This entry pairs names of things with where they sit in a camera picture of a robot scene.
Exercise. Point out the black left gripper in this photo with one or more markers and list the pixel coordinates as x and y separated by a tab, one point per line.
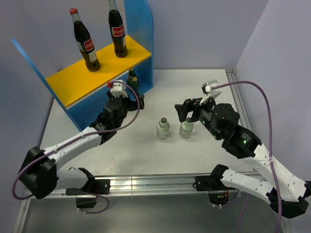
133	105

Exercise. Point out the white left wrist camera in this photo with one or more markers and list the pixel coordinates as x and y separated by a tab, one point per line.
117	89

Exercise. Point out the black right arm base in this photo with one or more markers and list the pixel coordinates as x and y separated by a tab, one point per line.
218	195

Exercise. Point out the cola bottle with red cap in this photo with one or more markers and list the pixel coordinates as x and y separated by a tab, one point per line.
84	42

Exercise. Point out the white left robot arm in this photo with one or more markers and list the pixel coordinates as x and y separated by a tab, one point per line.
40	171

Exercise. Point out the green Perrier glass bottle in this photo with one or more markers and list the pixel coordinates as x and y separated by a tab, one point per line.
132	79

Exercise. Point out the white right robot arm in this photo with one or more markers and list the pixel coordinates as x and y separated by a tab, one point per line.
280	188

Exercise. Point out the clear glass bottle green cap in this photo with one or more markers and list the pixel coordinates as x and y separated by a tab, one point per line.
162	129

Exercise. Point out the cola bottle without cap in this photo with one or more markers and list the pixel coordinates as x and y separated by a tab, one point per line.
117	30

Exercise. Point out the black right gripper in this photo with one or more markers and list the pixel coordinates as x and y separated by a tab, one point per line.
190	105

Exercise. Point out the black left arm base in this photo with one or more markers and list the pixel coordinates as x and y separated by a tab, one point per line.
93	188

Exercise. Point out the aluminium front mounting rail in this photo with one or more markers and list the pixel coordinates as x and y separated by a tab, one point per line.
122	185

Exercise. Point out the aluminium table edge rail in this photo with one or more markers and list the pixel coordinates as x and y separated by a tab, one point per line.
238	99

